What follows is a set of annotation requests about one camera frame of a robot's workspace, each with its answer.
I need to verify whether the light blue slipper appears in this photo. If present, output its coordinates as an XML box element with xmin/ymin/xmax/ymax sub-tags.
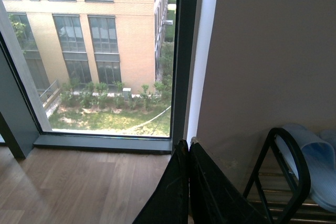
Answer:
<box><xmin>319</xmin><ymin>130</ymin><xmax>336</xmax><ymax>150</ymax></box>
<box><xmin>282</xmin><ymin>124</ymin><xmax>335</xmax><ymax>212</ymax></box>

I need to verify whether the black metal shoe rack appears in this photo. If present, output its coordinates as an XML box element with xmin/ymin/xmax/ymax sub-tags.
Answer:
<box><xmin>243</xmin><ymin>128</ymin><xmax>335</xmax><ymax>223</ymax></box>

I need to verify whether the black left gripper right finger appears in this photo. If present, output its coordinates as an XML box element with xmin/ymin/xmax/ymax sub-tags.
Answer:
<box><xmin>189</xmin><ymin>137</ymin><xmax>267</xmax><ymax>223</ymax></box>

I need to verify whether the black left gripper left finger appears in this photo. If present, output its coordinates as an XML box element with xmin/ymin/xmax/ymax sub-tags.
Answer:
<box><xmin>133</xmin><ymin>140</ymin><xmax>189</xmax><ymax>223</ymax></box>

